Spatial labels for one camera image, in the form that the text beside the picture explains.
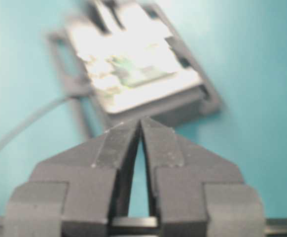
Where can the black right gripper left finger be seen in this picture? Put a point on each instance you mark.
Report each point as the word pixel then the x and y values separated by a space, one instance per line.
pixel 75 193

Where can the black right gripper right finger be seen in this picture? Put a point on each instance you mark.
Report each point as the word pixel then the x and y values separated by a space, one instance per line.
pixel 197 193

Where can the green PCB board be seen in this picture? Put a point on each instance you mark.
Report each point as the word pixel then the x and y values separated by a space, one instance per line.
pixel 114 74

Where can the black bench vise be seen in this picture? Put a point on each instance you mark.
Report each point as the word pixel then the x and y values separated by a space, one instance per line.
pixel 144 33

